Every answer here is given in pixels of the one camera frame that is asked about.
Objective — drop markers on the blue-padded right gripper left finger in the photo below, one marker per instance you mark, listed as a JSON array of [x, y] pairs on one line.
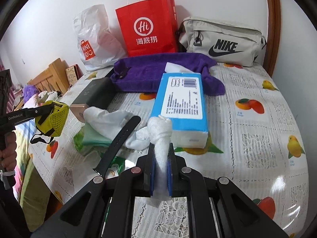
[[151, 154]]

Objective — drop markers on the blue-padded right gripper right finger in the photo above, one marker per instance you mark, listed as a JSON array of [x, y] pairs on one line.
[[171, 168]]

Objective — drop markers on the white foam wrap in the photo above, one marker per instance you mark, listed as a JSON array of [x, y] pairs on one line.
[[160, 131]]

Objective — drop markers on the yellow mesh pouch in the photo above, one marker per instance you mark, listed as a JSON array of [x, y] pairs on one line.
[[50, 124]]

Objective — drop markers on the dark green gold tea box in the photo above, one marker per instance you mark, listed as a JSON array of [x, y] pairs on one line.
[[99, 93]]

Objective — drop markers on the person's left hand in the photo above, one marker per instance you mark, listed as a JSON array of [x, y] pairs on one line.
[[9, 154]]

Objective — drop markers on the green wet wipes packet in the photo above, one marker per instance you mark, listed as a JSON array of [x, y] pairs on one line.
[[118, 163]]

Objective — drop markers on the purple plush toy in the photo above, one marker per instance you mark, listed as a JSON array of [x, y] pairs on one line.
[[29, 91]]

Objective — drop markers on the white plush toy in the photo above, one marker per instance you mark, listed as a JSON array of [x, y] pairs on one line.
[[47, 96]]

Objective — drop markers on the white sock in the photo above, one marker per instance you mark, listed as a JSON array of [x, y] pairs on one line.
[[109, 124]]

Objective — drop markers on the wooden chair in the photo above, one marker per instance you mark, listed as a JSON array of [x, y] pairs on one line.
[[53, 78]]

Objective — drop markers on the mint green cloth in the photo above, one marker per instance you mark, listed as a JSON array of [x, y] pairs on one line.
[[92, 138]]

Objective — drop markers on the blue tissue box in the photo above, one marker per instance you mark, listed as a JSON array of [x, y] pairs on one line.
[[180, 98]]

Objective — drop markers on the clear plastic bag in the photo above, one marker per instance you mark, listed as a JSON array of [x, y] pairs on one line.
[[83, 172]]

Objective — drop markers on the brown patterned book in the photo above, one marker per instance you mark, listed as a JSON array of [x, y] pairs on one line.
[[73, 74]]

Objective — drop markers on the purple towel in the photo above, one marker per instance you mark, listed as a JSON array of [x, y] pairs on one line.
[[143, 73]]

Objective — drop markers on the white Miniso plastic bag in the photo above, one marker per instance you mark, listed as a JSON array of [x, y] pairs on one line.
[[98, 48]]

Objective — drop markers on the grey Nike waist bag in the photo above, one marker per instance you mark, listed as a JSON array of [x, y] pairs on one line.
[[225, 42]]

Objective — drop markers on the red Haidilao paper bag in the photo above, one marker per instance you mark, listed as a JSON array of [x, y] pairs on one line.
[[149, 27]]

